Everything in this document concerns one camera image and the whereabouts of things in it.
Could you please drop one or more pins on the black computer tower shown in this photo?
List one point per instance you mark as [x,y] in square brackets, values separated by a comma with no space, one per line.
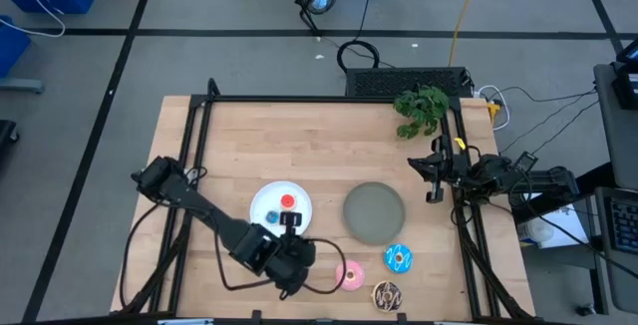
[399,82]

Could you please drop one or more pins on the black power adapter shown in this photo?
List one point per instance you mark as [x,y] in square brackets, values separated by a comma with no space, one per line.
[527,160]

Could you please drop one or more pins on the yellow plug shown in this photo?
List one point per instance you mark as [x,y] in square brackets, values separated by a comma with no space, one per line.
[493,109]

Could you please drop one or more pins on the black computer monitor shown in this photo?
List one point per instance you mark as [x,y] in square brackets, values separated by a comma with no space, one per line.
[627,81]

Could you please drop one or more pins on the white round plate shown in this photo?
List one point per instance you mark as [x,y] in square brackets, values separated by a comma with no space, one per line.
[269,198]

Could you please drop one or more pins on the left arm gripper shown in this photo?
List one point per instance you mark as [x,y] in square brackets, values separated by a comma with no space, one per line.
[294,265]

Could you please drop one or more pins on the green leafy plant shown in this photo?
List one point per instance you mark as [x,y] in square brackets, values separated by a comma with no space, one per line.
[423,105]

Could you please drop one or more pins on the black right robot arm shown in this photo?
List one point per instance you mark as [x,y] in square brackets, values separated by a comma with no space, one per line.
[543,180]

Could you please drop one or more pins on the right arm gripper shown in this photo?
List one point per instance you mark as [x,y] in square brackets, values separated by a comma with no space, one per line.
[446,170]

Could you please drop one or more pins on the grey-green round plate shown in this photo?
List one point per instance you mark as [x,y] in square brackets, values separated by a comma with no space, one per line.
[374,213]

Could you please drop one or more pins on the chocolate frosted donut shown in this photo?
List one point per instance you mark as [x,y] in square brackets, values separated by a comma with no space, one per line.
[378,297]

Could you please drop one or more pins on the grey desk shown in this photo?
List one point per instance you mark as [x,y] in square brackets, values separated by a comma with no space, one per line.
[618,140]
[605,265]

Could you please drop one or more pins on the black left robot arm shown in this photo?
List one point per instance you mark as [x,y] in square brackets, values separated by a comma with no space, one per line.
[199,205]

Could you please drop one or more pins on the black keyboard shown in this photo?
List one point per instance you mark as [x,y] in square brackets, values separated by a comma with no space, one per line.
[625,225]

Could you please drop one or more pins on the small blue donut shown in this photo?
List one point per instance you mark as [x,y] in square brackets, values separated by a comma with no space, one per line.
[268,217]

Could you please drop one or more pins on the grey metal base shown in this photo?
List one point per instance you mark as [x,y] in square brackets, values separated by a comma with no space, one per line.
[20,86]

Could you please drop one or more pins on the black aluminium table frame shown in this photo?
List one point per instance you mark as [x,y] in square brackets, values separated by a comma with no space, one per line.
[299,98]

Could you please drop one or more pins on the white paper sheet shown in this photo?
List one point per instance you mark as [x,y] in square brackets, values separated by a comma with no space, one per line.
[568,220]

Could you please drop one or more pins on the blue frosted donut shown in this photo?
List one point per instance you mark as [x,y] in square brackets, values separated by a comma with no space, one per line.
[390,260]

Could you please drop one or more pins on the pink frosted donut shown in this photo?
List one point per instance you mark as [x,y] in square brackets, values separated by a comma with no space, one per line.
[341,275]

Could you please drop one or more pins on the small red sugared donut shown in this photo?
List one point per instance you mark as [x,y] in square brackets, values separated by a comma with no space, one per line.
[283,201]

